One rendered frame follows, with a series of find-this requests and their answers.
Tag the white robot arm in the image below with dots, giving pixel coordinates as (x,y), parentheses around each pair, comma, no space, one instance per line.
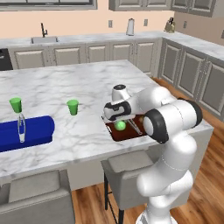
(172,163)

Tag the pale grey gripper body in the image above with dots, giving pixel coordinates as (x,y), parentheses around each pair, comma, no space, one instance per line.
(121,118)

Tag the grey upholstered stool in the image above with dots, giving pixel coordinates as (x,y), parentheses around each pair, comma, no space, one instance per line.
(125,178)
(35,198)

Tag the green cup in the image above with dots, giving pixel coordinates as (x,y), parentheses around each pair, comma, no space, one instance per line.
(73,107)
(15,104)

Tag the grey base cupboard run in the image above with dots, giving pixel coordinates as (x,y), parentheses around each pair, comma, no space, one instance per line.
(192,73)
(87,54)

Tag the black tap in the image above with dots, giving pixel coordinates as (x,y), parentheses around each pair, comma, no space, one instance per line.
(43,30)

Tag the grey wall cupboard run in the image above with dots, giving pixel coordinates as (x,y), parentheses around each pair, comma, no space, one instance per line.
(198,6)
(140,4)

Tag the black dishwasher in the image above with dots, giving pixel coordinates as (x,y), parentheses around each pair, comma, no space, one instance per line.
(5,59)

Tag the grey wall outlet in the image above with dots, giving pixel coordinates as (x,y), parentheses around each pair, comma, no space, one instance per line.
(110,24)
(185,24)
(145,22)

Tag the blue tray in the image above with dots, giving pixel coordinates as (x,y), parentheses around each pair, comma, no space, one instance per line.
(32,131)

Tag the knife block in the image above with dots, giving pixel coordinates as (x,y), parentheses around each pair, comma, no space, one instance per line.
(169,26)

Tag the grey utensil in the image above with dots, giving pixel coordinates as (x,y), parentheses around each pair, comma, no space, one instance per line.
(134,127)

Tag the steel sink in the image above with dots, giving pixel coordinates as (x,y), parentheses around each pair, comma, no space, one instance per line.
(44,40)

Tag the green round fruit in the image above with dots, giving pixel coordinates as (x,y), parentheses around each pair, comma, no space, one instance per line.
(120,126)

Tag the brown tray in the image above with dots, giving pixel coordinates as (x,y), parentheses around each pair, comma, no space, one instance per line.
(128,134)

